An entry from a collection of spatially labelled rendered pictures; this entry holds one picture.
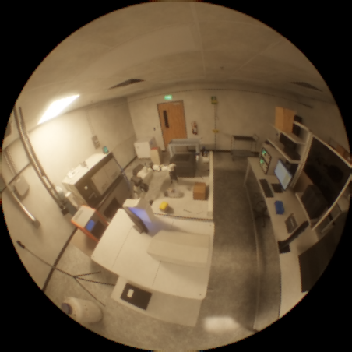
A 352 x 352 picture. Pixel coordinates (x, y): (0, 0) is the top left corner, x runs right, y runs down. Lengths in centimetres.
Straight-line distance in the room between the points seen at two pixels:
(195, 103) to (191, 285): 472
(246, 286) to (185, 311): 130
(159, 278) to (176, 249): 25
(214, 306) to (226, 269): 68
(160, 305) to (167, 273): 64
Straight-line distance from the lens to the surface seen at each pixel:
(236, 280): 235
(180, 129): 500
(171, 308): 138
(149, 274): 86
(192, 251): 69
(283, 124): 244
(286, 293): 168
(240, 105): 486
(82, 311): 244
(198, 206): 173
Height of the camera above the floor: 224
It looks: 36 degrees down
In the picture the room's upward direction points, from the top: 9 degrees counter-clockwise
